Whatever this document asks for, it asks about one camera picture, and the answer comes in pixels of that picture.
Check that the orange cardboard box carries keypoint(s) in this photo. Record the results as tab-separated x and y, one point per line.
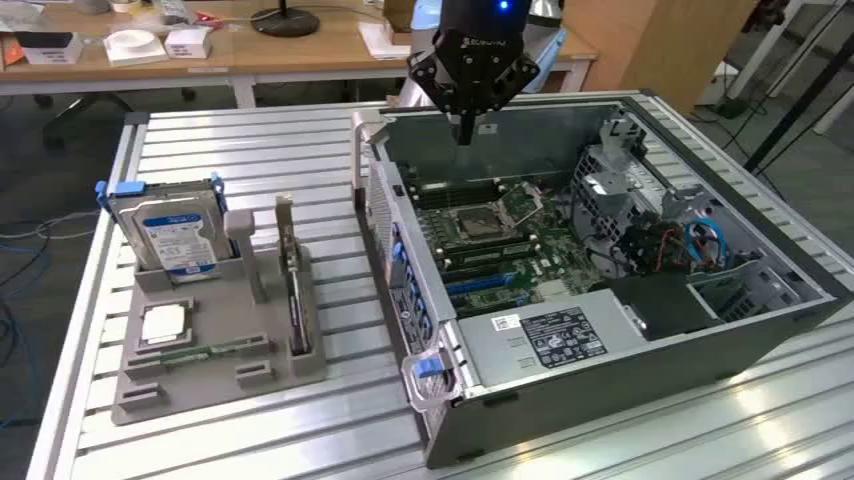
8	52

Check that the grey power supply unit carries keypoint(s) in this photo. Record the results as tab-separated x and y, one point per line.
493	360

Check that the metal disk bay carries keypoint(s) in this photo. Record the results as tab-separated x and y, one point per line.
603	187

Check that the wooden cabinet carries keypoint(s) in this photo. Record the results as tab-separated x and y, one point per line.
667	50

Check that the white pedestal unit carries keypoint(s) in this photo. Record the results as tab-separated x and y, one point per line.
709	85

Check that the white paper stack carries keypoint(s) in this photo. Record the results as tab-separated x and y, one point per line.
380	42

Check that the black pole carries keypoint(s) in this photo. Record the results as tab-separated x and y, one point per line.
799	102

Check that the blue case latch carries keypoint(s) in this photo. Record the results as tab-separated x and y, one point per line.
428	369

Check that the hard disk blue bracket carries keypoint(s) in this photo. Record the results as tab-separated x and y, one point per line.
173	240

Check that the black office chair base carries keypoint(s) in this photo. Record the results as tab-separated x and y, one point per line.
82	105

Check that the green RAM stick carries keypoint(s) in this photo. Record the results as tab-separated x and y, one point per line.
193	352

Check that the black graphics card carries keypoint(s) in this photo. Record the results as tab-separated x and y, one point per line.
294	290

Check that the grey cup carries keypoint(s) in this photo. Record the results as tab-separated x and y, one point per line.
92	6

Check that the brown cardboard box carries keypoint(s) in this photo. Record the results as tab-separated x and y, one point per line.
396	12

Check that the blue slot retainer clips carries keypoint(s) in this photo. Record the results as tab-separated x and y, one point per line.
401	254

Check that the silver CPU chip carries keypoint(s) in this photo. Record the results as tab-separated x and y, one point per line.
162	324

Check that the perforated metal drive cage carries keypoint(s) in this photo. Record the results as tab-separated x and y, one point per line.
760	287

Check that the small white labelled box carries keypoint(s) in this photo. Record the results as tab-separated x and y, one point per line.
186	45

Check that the white box black top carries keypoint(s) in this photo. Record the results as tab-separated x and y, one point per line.
53	52

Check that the white round holder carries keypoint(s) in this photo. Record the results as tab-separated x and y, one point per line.
136	47

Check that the clear bag of parts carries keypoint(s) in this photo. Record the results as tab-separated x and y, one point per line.
174	12

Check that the open grey PC case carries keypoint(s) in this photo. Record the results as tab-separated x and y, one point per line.
600	400

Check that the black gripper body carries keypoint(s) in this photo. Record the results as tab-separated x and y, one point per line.
480	30

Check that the CPU socket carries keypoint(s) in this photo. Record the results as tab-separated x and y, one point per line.
481	223

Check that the grey parts rack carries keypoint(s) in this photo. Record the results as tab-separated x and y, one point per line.
220	320

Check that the white tape roll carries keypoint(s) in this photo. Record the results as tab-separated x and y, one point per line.
124	5

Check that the silver chipset heatsink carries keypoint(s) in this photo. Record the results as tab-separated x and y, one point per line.
552	291

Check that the wooden desk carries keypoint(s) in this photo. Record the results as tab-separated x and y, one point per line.
80	72

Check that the green motherboard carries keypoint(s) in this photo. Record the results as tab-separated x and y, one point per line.
567	250

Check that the black power adapter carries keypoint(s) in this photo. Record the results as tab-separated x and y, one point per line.
732	109

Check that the blue expansion slot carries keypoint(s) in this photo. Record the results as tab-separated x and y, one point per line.
480	284

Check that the black lamp base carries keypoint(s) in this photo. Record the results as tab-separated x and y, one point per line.
285	24

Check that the metal socket cover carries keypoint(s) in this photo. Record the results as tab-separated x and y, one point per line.
523	200

